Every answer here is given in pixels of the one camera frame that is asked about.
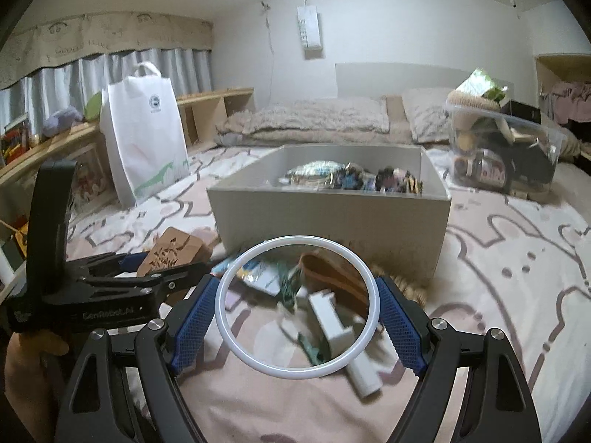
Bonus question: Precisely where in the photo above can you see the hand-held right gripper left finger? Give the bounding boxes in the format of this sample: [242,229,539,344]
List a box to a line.
[53,274,221,443]

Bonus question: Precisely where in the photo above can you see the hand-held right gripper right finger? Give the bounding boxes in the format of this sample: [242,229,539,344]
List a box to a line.
[375,274,543,443]

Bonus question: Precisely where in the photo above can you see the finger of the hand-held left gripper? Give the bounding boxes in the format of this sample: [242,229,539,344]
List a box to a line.
[69,251,151,278]
[81,262,212,305]

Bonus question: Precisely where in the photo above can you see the carved wooden coaster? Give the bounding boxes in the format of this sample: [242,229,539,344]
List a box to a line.
[137,227,214,280]

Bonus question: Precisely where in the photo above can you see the white plastic ring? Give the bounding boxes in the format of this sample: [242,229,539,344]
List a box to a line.
[215,235,383,380]

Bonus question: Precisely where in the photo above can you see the white cardboard box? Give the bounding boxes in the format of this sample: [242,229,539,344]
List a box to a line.
[206,144,453,287]

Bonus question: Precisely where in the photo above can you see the person's left hand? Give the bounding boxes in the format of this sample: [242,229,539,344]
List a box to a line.
[4,330,70,425]

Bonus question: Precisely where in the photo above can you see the yellow toy block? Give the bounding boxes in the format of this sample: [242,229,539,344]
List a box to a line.
[9,224,32,252]

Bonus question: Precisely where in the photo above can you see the glass-front display box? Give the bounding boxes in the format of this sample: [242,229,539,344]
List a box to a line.
[69,144,112,215]

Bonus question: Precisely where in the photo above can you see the white tube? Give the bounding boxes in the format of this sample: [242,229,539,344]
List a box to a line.
[348,353,383,398]

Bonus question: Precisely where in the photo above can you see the white cylinder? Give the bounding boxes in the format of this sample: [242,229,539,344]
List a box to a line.
[0,249,14,287]

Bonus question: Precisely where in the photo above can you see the blue white packet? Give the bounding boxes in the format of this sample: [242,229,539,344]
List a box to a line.
[212,256,282,296]

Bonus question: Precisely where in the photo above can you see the wooden spoon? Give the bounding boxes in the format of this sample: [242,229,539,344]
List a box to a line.
[298,251,370,319]

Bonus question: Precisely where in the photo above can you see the green clothespin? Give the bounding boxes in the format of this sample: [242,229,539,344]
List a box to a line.
[298,332,331,367]
[277,263,303,310]

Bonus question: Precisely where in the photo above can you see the colourful books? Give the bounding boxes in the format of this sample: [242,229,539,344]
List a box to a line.
[0,117,33,158]

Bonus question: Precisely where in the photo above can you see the purple plush toy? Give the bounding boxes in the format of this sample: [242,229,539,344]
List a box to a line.
[41,106,84,138]

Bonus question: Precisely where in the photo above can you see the white tote bag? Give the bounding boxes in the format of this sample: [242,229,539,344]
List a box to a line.
[99,62,191,207]

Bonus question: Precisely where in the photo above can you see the green plush toy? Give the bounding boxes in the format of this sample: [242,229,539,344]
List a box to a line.
[83,90,105,121]

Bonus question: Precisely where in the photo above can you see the grey curtain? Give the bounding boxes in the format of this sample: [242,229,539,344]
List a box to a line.
[0,47,213,134]

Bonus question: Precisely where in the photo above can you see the shiny foil packet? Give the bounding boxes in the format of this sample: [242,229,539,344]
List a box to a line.
[284,161,342,188]

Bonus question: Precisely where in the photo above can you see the wooden shelf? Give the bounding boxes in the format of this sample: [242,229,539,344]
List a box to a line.
[0,87,256,287]

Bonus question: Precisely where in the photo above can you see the clear plastic storage bin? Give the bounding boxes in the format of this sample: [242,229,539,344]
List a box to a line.
[445,102,568,197]

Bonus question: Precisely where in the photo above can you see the beige printed valance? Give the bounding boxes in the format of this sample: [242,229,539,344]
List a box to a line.
[0,11,214,90]

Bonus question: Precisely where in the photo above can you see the beige quilted pillow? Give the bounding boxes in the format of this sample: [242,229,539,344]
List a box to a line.
[216,99,391,148]
[401,87,455,144]

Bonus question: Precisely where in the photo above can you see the brown fuzzy slipper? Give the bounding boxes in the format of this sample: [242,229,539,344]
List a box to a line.
[447,90,502,111]

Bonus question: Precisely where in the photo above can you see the white headboard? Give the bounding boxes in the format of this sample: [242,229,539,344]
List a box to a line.
[335,62,515,100]

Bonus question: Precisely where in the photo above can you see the black box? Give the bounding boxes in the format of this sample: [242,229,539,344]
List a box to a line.
[501,99,542,123]

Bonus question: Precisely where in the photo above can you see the green snack bag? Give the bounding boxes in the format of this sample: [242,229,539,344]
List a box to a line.
[455,68,509,102]

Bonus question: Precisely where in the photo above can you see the beige fleece blanket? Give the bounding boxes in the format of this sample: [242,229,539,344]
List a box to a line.
[561,127,591,162]

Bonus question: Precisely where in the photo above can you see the pink clothes pile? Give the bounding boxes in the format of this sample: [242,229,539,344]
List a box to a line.
[540,80,591,125]

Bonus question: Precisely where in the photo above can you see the wooden closet niche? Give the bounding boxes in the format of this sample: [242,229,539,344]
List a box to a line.
[534,53,591,162]

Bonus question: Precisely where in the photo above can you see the beige rope knot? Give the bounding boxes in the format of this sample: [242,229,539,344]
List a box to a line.
[374,268,428,305]

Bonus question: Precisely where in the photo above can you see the white hanging wall bag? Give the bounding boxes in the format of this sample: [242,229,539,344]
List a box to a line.
[295,0,321,51]

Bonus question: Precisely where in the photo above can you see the white wall cable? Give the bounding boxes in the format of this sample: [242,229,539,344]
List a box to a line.
[261,2,278,102]

